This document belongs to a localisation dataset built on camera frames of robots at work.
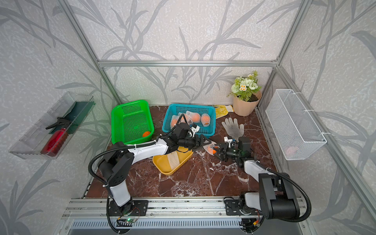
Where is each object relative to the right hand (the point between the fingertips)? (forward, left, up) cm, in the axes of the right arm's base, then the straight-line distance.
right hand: (211, 149), depth 82 cm
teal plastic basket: (+36, +27, -6) cm, 45 cm away
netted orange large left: (+26, +24, -4) cm, 35 cm away
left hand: (+1, +2, +2) cm, 3 cm away
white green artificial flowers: (+32, -21, +18) cm, 42 cm away
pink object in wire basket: (-6, -38, +9) cm, 40 cm away
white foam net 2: (-1, +3, +5) cm, 6 cm away
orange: (+15, +42, -6) cm, 45 cm away
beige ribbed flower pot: (+35, -27, -4) cm, 44 cm away
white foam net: (-3, +22, -8) cm, 24 cm away
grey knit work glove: (+24, -19, -13) cm, 33 cm away
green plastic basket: (+31, +61, -12) cm, 69 cm away
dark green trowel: (+6, +64, +24) cm, 69 cm away
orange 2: (-1, 0, +2) cm, 2 cm away
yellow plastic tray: (-4, +27, -11) cm, 29 cm away
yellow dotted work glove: (+40, -11, -11) cm, 43 cm away
